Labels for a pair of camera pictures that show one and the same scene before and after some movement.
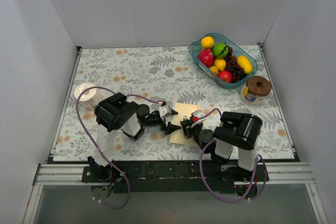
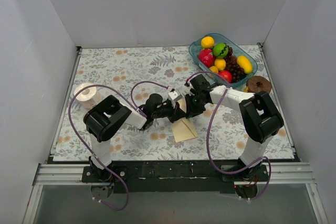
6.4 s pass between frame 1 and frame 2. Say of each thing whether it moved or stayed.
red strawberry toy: stayed
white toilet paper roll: stayed
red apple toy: stayed
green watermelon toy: stayed
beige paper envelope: moved
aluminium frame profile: stayed
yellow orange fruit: stayed
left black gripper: moved
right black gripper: moved
